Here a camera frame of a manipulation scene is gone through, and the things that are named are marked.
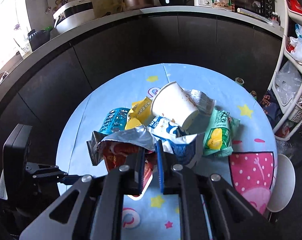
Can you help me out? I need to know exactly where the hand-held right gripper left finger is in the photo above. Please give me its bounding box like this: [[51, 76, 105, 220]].
[[19, 146, 156, 240]]

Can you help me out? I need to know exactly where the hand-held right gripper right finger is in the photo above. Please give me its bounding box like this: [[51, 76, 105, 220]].
[[156, 139, 281, 240]]

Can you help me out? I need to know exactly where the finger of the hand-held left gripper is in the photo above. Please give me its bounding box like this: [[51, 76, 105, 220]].
[[25, 162, 92, 185]]

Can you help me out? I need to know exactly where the blue and white wrapper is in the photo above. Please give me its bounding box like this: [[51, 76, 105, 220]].
[[148, 116, 204, 169]]

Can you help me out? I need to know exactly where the red and silver snack bag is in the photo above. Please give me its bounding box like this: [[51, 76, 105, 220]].
[[86, 126, 157, 198]]

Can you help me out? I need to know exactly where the blue pill blister pack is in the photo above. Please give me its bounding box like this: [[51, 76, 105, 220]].
[[98, 107, 131, 135]]

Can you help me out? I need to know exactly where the green snack wrapper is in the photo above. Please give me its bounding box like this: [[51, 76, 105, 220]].
[[203, 109, 241, 158]]

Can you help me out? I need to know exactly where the yellow snack wrapper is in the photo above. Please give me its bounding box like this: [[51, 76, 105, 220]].
[[125, 96, 153, 130]]

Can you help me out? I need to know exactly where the white paper cup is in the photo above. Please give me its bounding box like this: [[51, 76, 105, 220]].
[[150, 81, 199, 128]]

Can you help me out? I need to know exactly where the white printed paper sachet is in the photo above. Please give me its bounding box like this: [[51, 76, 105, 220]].
[[183, 89, 216, 117]]

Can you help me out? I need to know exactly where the black teapot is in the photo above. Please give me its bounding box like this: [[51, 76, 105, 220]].
[[27, 26, 54, 52]]

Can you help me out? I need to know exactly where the white round stool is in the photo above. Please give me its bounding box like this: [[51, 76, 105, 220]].
[[267, 154, 296, 213]]

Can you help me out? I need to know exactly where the dark kitchen counter cabinet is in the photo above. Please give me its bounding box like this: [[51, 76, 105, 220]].
[[0, 5, 285, 205]]

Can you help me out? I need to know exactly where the dark printed bag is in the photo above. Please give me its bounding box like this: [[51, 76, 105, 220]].
[[259, 89, 284, 128]]

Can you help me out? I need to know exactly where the white rice cooker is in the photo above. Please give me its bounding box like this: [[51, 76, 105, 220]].
[[53, 0, 96, 34]]

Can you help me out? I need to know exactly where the clear plastic bag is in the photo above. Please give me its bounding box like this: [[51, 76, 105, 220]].
[[274, 61, 302, 105]]

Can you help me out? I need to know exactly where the white plastic storage rack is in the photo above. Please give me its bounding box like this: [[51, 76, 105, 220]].
[[267, 0, 302, 140]]

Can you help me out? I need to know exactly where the white flat tray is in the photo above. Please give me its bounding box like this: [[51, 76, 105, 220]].
[[237, 8, 276, 25]]

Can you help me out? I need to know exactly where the white plastic bag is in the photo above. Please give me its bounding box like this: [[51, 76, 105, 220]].
[[288, 24, 302, 63]]

